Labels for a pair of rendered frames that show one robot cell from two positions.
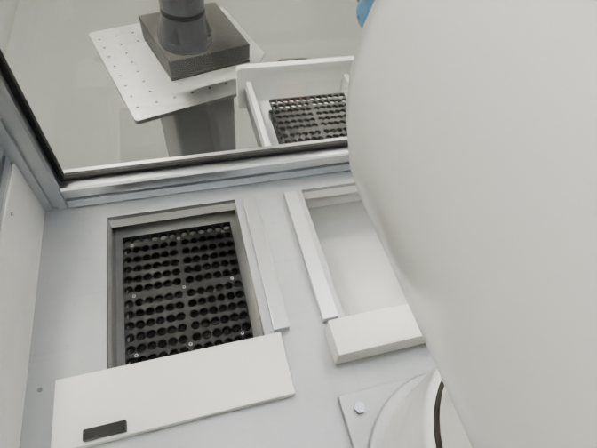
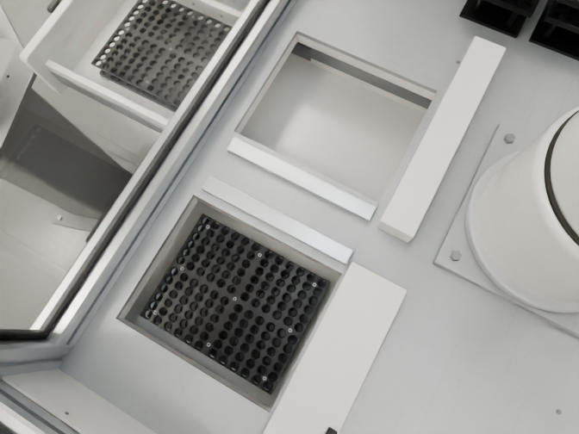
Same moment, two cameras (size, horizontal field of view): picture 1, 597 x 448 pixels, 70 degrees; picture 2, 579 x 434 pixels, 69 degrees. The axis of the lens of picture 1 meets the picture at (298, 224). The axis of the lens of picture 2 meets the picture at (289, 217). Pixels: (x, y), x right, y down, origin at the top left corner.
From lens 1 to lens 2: 0.22 m
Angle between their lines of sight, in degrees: 25
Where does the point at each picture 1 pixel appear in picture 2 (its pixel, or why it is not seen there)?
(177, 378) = (325, 366)
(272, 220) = (243, 181)
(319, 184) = (241, 110)
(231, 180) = (173, 182)
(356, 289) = (339, 163)
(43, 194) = (46, 362)
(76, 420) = not seen: outside the picture
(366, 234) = (299, 109)
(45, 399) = not seen: outside the picture
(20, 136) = not seen: outside the picture
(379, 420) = (479, 251)
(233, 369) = (352, 319)
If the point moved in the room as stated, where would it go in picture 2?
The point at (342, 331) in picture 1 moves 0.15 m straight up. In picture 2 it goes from (397, 218) to (427, 177)
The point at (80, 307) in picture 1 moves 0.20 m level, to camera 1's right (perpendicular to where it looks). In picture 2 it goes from (193, 399) to (311, 296)
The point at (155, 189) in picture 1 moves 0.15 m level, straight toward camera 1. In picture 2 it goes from (125, 257) to (225, 296)
